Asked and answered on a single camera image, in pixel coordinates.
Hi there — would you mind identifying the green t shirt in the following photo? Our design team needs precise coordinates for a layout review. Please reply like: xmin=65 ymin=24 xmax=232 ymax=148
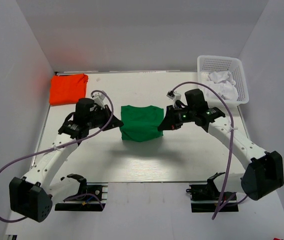
xmin=120 ymin=105 xmax=164 ymax=143

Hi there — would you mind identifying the white t shirt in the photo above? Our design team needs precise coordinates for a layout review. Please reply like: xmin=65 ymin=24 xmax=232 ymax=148
xmin=204 ymin=71 xmax=239 ymax=101

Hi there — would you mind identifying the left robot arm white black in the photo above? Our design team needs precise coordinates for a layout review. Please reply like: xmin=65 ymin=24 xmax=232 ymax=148
xmin=9 ymin=94 xmax=123 ymax=223

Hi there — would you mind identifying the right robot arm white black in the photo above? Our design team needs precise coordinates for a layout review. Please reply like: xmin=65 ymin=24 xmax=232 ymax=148
xmin=158 ymin=89 xmax=284 ymax=201

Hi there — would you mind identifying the folded orange t shirt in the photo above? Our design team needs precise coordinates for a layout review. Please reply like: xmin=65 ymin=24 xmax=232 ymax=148
xmin=49 ymin=73 xmax=89 ymax=106

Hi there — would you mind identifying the white plastic basket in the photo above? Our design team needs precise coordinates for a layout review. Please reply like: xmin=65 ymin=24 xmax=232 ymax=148
xmin=197 ymin=55 xmax=249 ymax=108

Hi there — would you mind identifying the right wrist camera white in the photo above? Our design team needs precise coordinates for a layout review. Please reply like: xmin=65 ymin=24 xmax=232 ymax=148
xmin=167 ymin=90 xmax=181 ymax=108

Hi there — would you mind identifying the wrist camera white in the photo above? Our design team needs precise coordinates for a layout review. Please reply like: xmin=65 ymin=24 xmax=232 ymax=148
xmin=91 ymin=90 xmax=105 ymax=108
xmin=167 ymin=90 xmax=181 ymax=108

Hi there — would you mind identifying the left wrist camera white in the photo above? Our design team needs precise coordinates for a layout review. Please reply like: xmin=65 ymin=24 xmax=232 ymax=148
xmin=91 ymin=90 xmax=105 ymax=108

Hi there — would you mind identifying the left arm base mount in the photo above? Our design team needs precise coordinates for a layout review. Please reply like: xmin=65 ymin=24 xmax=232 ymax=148
xmin=54 ymin=183 xmax=108 ymax=212

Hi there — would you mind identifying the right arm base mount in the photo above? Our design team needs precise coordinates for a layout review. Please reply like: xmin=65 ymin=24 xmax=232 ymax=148
xmin=186 ymin=184 xmax=239 ymax=213

